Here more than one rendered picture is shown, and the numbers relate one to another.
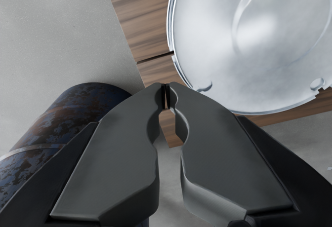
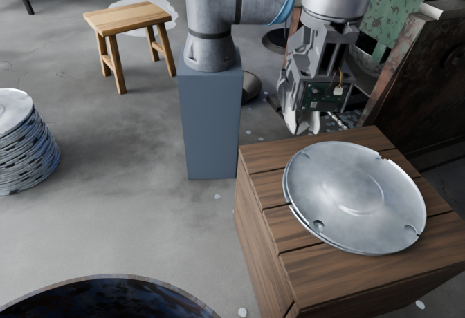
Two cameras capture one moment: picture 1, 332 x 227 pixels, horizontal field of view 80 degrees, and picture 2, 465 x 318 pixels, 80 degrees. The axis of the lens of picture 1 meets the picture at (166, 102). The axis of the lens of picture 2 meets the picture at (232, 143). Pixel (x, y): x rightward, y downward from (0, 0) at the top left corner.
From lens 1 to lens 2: 49 cm
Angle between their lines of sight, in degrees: 78
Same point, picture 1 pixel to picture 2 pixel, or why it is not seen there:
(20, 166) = (115, 306)
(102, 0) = (207, 254)
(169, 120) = (294, 263)
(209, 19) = (308, 184)
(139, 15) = (266, 182)
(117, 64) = not seen: outside the picture
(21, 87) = not seen: outside the picture
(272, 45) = (353, 197)
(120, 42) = (217, 297)
